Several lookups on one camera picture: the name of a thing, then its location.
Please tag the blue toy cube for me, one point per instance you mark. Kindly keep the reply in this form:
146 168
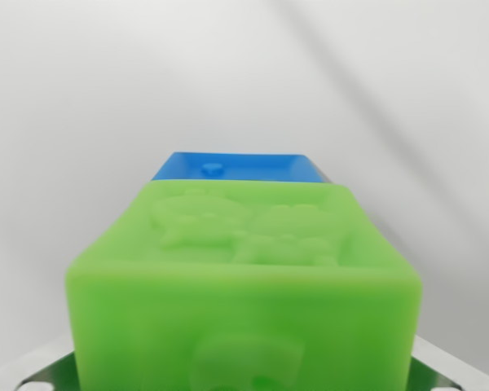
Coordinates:
244 167

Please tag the green toy cube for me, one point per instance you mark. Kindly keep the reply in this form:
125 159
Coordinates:
244 293

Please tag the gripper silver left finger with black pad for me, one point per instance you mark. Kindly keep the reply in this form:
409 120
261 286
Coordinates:
40 366

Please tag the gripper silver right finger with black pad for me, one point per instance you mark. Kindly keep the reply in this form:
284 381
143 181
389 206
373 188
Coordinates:
444 366

